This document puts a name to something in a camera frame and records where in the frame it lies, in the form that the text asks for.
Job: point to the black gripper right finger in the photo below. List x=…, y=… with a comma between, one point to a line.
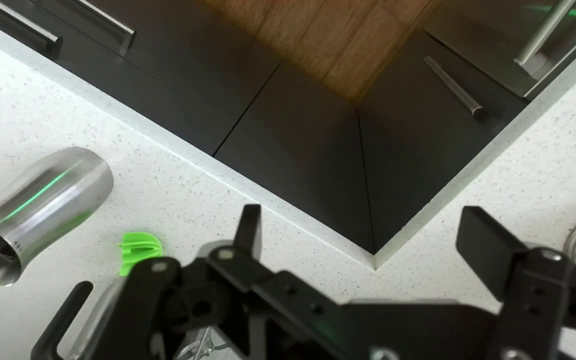
x=488, y=248

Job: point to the small green plastic object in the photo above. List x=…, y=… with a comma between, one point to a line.
x=136, y=247

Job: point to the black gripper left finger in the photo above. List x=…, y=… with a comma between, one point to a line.
x=248, y=230

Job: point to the metallic steel cup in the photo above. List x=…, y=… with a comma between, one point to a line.
x=48, y=200

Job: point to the steel cabinet handle bar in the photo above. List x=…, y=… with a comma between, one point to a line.
x=474, y=109

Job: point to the dark cabinet door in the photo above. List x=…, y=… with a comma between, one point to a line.
x=303, y=143

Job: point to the steel drawer handle bar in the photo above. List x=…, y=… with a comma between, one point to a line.
x=108, y=19

